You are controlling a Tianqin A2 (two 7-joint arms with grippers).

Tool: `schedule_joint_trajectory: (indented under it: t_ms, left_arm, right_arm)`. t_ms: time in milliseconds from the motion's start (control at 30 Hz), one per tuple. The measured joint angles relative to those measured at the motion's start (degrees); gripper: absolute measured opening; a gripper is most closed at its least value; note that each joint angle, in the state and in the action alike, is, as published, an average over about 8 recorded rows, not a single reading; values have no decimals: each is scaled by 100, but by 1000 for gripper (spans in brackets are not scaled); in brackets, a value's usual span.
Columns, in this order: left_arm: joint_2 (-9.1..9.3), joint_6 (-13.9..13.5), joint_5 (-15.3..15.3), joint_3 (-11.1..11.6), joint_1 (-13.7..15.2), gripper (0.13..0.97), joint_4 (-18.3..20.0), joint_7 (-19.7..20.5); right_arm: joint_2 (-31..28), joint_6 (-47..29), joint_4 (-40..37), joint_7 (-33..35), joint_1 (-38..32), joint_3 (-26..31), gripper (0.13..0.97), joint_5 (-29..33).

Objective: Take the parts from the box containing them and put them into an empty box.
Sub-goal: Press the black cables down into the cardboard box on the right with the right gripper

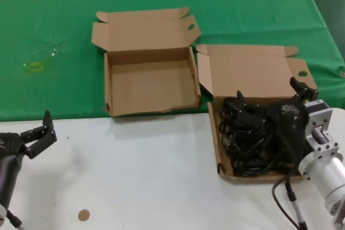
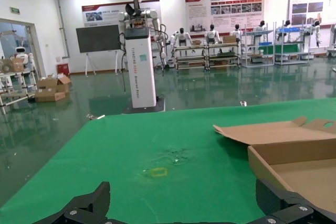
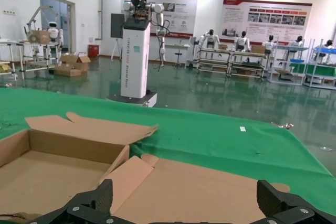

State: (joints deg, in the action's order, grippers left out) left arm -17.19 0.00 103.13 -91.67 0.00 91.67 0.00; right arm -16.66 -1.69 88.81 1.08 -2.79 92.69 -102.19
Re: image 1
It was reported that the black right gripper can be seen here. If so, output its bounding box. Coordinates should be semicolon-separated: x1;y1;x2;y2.
236;76;320;159

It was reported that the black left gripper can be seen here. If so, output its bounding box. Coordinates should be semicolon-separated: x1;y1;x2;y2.
0;110;58;161

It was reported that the black power cable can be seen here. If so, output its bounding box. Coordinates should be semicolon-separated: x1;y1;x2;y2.
218;96;245;123
231;157;300;177
219;122;272;173
219;121;243;155

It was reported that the cardboard box with round hole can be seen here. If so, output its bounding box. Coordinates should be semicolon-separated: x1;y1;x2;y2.
195;43;318;185

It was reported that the cardboard box with oval hole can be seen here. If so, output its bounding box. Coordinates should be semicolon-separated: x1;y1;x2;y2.
91;6;202;118

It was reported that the green table cloth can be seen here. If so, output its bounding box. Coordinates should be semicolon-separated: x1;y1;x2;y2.
0;0;345;122

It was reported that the black cable with silver connector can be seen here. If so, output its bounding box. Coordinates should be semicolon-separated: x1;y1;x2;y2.
271;165;309;230
5;210;26;230

